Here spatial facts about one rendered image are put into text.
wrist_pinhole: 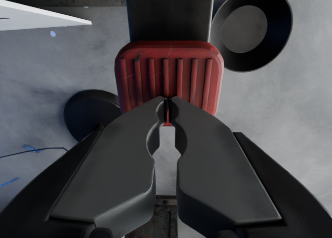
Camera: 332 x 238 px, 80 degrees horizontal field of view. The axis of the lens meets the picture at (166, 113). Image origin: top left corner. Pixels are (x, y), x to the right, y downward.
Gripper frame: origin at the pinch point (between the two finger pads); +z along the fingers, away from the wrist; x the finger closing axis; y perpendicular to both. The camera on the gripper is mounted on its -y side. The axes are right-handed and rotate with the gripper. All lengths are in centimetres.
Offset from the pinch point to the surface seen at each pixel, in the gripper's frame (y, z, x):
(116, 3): -2, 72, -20
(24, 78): 29, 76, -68
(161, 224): 120, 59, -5
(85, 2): -2, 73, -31
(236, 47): 15, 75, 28
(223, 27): 7, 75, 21
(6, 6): -3.1, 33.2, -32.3
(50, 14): 0, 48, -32
